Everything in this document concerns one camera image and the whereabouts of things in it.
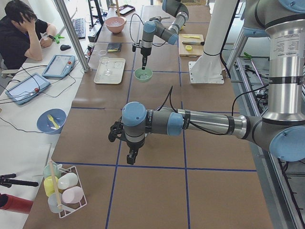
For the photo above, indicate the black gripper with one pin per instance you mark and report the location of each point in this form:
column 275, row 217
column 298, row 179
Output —
column 134, row 148
column 144, row 52

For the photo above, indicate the green ceramic bowl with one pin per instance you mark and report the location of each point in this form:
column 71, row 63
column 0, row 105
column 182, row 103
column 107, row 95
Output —
column 140, row 71

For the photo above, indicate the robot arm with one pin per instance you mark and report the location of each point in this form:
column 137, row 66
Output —
column 164, row 26
column 281, row 129

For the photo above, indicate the ice cubes in bowl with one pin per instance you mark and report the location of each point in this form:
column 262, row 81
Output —
column 143, row 76

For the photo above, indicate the pink bowl with ice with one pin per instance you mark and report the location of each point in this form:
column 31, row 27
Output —
column 115, row 24

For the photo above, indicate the metal ice scoop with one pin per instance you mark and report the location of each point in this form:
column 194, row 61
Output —
column 158, row 18

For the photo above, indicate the blue bowl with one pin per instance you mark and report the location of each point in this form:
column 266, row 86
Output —
column 44, row 125

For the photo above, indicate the cream serving tray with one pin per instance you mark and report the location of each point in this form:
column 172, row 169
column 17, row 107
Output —
column 117, row 67

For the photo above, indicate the grey folded cloth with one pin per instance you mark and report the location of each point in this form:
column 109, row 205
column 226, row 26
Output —
column 114, row 47

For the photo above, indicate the clear glass on tray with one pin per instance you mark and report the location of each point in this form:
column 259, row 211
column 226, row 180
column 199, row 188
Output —
column 105, row 61

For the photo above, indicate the small glass dish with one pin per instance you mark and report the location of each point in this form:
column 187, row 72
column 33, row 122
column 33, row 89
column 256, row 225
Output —
column 102, row 52

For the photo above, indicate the wooden cutting board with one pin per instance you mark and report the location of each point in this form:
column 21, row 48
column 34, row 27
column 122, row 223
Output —
column 197, row 49

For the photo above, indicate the half lemon slice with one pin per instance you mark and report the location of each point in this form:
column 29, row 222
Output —
column 188, row 48

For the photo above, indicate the black tray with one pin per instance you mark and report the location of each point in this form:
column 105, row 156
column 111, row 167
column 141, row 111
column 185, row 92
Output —
column 126, row 9

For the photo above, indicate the yellow plastic knife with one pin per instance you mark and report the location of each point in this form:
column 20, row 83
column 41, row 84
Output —
column 193, row 37

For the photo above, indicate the steel muddler black cap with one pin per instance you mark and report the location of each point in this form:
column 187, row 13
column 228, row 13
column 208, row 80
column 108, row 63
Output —
column 193, row 43

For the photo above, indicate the white cup in rack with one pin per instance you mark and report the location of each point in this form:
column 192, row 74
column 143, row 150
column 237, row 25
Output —
column 67, row 181

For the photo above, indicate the pink cup in rack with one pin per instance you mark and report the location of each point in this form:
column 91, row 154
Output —
column 72, row 195

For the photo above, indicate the black keyboard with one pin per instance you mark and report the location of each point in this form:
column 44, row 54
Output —
column 79, row 27

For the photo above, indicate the computer mouse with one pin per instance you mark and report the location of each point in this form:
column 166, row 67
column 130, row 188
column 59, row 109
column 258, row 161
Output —
column 64, row 47

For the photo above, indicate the blue teach pendant far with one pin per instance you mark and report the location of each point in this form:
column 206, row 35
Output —
column 59, row 66

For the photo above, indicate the blue teach pendant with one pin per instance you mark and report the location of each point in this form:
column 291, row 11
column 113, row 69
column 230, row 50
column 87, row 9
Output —
column 27, row 89
column 59, row 66

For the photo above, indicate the green cup in rack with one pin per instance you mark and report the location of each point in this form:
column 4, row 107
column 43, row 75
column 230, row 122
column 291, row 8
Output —
column 56, row 170

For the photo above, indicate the yellow cup in rack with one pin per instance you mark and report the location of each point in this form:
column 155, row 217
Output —
column 48, row 186

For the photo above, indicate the clear cup in rack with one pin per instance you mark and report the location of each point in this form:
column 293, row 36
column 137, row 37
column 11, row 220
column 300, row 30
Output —
column 53, row 205

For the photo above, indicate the yellow plastic fork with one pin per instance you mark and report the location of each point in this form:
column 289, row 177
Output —
column 51, row 119

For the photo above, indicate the green clamp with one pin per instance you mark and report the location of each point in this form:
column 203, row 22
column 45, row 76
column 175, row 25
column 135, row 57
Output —
column 57, row 38

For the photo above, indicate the blue teach pendant near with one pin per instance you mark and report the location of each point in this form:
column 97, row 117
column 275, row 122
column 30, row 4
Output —
column 27, row 89

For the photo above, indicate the person in black shirt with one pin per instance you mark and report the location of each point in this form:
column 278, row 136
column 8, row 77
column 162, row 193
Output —
column 23, row 35

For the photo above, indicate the red cylinder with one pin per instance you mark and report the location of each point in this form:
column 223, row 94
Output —
column 15, row 204

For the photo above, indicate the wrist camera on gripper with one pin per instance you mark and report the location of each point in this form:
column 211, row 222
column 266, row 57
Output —
column 136, row 45

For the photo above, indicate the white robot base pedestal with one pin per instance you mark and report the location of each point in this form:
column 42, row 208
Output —
column 208, row 68

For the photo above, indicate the white wire cup rack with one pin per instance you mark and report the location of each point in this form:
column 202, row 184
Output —
column 68, row 209

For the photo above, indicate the wooden rack handle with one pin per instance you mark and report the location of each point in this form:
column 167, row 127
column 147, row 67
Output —
column 58, row 198

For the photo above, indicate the aluminium frame post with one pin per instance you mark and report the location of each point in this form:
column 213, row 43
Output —
column 63, row 12

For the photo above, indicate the black tripod handle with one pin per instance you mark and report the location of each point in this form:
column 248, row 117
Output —
column 8, row 180

